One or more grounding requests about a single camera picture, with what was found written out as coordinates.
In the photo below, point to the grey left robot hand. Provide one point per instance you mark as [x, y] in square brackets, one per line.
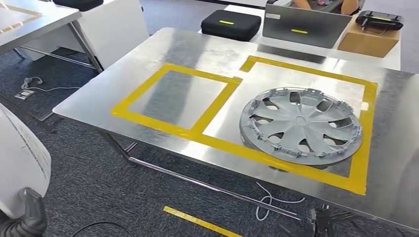
[32, 225]

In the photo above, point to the black case with yellow label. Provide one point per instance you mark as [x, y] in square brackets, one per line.
[229, 29]

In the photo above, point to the steel table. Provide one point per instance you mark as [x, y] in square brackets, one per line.
[39, 19]

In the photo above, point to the white plastic car part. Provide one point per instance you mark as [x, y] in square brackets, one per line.
[19, 157]

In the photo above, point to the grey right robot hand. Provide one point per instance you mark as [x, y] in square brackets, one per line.
[320, 225]

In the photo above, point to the plain black case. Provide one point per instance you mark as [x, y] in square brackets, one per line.
[78, 4]

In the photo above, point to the grey floor socket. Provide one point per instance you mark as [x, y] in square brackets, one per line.
[24, 94]

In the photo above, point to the yellow floor tape outline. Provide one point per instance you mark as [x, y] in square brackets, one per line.
[196, 219]

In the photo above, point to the grey laptop with yellow label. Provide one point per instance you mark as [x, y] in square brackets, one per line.
[304, 23]

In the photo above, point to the grey plastic hubcap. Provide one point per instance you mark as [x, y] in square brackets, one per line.
[301, 126]

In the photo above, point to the stainless steel workbench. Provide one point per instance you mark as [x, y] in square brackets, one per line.
[196, 49]

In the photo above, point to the yellow workbench tape outline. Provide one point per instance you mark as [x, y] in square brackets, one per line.
[209, 142]

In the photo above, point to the brown cardboard box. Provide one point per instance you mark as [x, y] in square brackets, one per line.
[366, 42]

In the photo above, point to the black handheld device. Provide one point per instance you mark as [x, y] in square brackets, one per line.
[379, 19]

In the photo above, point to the thin yellow table tape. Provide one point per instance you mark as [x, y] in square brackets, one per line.
[39, 14]

